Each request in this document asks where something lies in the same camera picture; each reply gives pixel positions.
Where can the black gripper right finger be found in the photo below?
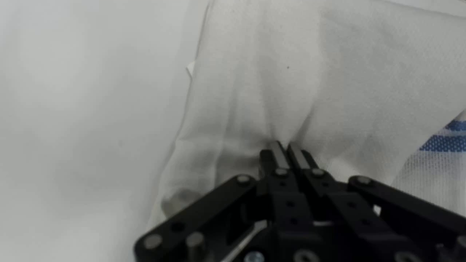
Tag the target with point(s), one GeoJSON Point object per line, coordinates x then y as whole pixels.
{"type": "Point", "coordinates": [383, 225]}

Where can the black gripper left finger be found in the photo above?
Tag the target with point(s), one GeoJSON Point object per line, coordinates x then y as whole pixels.
{"type": "Point", "coordinates": [246, 219]}

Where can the white cloth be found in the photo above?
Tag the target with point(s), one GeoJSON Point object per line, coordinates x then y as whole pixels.
{"type": "Point", "coordinates": [371, 88]}

